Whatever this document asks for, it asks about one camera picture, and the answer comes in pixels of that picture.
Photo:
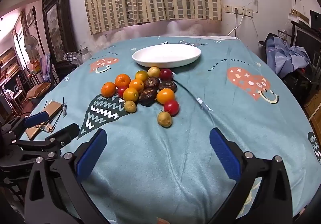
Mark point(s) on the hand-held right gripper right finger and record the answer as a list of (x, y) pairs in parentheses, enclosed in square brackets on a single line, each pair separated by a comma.
[(224, 156)]

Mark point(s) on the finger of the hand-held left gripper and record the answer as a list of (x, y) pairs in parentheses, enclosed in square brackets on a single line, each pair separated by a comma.
[(67, 132), (37, 117)]

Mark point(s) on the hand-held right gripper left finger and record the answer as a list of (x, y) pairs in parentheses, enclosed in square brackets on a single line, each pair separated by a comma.
[(91, 155)]

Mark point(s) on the orange mandarin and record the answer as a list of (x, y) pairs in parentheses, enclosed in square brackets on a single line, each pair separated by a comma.
[(123, 80), (108, 89)]

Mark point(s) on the small yellow-orange tomato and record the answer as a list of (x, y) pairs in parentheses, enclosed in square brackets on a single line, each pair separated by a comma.
[(130, 106)]

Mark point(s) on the yellowish longan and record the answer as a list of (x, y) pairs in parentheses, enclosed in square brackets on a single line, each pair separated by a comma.
[(164, 119), (153, 72)]

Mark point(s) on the orange cherry tomato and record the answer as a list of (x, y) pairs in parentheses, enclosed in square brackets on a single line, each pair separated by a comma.
[(165, 96), (130, 94), (136, 85)]

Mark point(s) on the green-orange cherry tomato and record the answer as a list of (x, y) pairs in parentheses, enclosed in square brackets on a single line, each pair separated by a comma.
[(142, 75)]

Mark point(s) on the dark red cherry tomato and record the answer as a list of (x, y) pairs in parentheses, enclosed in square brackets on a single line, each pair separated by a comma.
[(166, 74)]

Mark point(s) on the white oval plate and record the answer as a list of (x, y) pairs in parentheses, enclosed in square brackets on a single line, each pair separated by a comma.
[(166, 55)]

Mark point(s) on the thin-rimmed eyeglasses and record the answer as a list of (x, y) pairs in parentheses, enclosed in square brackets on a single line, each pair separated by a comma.
[(57, 119)]

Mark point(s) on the tan phone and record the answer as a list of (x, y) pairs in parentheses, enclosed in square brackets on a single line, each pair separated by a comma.
[(54, 109)]

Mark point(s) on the small metal clip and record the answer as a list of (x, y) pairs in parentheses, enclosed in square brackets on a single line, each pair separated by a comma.
[(64, 107)]

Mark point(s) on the brown seat cushion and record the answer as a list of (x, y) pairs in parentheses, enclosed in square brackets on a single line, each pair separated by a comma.
[(39, 91)]

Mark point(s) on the teal printed blanket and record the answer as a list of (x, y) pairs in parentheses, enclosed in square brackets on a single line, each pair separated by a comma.
[(175, 168)]

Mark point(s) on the wooden bookshelf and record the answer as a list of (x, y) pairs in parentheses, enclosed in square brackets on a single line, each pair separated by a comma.
[(8, 63)]

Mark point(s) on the clear plastic bag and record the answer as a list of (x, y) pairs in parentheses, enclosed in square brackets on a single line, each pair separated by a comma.
[(71, 57)]

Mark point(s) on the white standing fan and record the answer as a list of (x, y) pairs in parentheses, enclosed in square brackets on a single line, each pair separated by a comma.
[(31, 43)]

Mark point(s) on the white kettle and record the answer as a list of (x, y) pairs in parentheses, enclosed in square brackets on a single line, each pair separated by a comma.
[(84, 54)]

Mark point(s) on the dark wooden coat stand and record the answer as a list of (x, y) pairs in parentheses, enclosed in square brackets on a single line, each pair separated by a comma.
[(35, 28)]

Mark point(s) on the dark framed picture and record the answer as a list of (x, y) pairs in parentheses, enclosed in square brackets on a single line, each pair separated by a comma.
[(54, 28)]

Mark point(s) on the blue cloth pile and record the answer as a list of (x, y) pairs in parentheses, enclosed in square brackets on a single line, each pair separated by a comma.
[(283, 58)]

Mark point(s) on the black monitor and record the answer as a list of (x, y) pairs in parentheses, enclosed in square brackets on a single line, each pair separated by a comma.
[(306, 38)]

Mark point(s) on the cardboard box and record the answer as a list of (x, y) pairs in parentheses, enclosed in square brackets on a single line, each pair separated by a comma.
[(298, 15)]

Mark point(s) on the black speaker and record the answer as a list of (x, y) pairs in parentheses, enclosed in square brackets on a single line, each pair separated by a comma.
[(315, 18)]

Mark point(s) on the white wall socket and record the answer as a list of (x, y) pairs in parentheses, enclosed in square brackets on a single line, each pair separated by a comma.
[(248, 12), (228, 8), (238, 10)]

